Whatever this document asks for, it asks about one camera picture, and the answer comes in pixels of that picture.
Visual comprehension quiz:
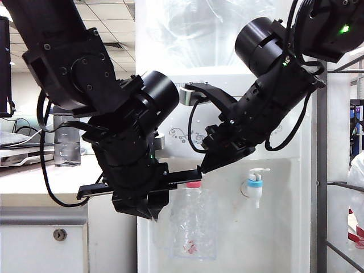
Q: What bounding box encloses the white laptop stand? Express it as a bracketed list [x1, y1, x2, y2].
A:
[0, 147, 55, 168]

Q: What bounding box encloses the blue-lit screen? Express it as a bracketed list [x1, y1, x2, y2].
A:
[349, 99, 364, 137]

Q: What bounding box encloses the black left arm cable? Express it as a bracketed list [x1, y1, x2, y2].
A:
[38, 89, 89, 208]

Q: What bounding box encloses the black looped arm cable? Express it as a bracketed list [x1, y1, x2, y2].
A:
[264, 90, 312, 151]

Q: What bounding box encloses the black upper arm cable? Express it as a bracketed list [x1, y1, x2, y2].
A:
[286, 0, 326, 83]

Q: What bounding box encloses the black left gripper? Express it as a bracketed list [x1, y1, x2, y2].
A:
[76, 162, 203, 221]

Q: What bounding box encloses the dark grey water bottle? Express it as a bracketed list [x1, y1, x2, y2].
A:
[53, 115, 82, 168]

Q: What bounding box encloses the white water dispenser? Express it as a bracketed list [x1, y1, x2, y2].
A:
[135, 65, 312, 273]

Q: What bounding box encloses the grey laptop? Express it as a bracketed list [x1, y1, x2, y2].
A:
[0, 133, 32, 148]

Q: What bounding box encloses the white translucent plastic bag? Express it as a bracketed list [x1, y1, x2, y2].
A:
[348, 150, 364, 205]

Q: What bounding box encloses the blue cold water tap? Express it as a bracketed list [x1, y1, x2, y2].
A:
[241, 167, 271, 210]

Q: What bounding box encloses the red white striped bag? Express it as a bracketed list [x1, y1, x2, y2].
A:
[346, 207, 364, 251]

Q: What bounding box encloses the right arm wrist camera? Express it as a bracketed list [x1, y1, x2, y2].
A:
[179, 85, 206, 106]

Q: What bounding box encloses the white cabinet counter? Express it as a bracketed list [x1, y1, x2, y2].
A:
[0, 155, 139, 273]

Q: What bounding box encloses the black metal rack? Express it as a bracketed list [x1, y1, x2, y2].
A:
[315, 51, 364, 273]

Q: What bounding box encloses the black computer monitor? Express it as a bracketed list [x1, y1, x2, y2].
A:
[0, 16, 15, 119]

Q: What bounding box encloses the clear plastic mug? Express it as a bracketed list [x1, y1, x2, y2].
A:
[152, 186, 219, 262]

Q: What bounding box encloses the round metal drawer lock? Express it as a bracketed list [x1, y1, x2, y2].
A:
[53, 228, 68, 242]

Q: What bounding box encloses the red hot water tap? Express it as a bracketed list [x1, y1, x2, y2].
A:
[185, 172, 203, 191]

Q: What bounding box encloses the clear plastic-wrapped water jug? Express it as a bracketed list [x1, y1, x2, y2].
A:
[136, 0, 293, 69]

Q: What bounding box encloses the thin desk cable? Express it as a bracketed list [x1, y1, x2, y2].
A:
[11, 118, 43, 143]

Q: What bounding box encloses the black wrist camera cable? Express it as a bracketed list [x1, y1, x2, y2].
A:
[188, 98, 213, 154]

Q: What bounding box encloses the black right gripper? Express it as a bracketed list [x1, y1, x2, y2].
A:
[200, 105, 268, 175]

